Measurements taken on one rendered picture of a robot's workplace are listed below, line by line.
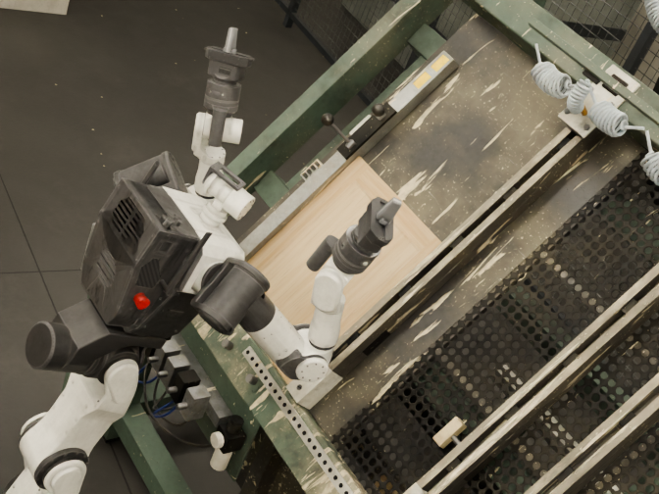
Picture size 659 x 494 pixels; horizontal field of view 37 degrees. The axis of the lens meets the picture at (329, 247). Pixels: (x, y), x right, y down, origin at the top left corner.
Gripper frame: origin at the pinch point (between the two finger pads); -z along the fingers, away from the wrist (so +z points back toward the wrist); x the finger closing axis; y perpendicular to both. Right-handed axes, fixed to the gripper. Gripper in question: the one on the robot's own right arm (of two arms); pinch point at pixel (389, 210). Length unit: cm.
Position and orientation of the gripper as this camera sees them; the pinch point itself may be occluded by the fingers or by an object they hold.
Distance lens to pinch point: 209.2
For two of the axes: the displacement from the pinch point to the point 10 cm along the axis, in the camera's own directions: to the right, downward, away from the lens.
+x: 0.7, -7.2, 6.9
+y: 8.8, 3.7, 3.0
